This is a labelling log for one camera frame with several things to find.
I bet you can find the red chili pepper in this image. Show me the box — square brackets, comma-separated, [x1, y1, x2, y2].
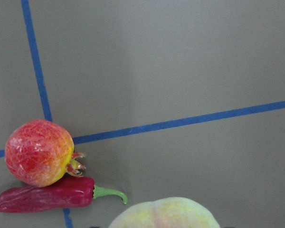
[0, 176, 128, 213]

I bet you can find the red yellow pomegranate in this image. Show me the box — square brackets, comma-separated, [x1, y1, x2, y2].
[4, 119, 85, 187]

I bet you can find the yellow pink peach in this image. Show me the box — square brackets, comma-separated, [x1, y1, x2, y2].
[109, 197, 220, 228]

